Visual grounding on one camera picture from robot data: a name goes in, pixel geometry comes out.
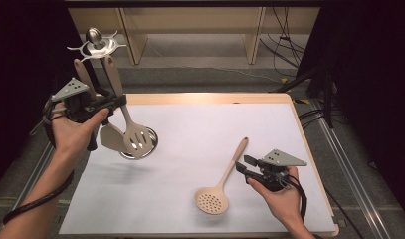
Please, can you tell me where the aluminium floor rail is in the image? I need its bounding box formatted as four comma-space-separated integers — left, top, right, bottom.
0, 142, 57, 239
309, 99, 392, 239

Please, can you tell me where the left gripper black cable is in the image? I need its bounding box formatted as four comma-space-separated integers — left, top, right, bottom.
2, 96, 76, 226

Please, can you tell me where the beige perforated skimmer spoon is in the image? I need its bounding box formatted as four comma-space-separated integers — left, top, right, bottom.
193, 136, 250, 216

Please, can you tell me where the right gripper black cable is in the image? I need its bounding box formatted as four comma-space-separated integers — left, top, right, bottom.
287, 174, 309, 223

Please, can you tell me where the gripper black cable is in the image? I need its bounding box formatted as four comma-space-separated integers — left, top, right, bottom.
2, 96, 76, 226
287, 174, 309, 223

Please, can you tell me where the thin black floor cable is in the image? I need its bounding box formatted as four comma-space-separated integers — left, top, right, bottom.
323, 186, 366, 239

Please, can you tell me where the beige slotted turner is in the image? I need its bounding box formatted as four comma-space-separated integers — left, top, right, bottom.
103, 54, 155, 160

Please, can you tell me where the white table sheet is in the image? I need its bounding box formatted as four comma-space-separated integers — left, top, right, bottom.
59, 103, 337, 235

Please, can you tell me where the person's right hand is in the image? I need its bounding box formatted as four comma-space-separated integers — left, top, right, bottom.
246, 166, 305, 227

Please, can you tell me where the person's left hand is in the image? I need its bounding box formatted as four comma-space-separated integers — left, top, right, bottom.
51, 108, 110, 159

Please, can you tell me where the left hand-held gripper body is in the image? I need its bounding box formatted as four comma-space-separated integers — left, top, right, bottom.
42, 77, 102, 152

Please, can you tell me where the metal utensil rack stand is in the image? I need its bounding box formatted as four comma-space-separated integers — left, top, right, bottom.
66, 27, 159, 160

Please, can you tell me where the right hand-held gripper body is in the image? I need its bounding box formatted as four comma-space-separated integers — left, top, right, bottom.
256, 148, 308, 193

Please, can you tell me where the black curtain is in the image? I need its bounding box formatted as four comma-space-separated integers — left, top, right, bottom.
0, 0, 101, 193
296, 0, 405, 213

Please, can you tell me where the black floor cables bundle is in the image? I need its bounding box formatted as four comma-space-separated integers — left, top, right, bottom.
259, 7, 307, 78

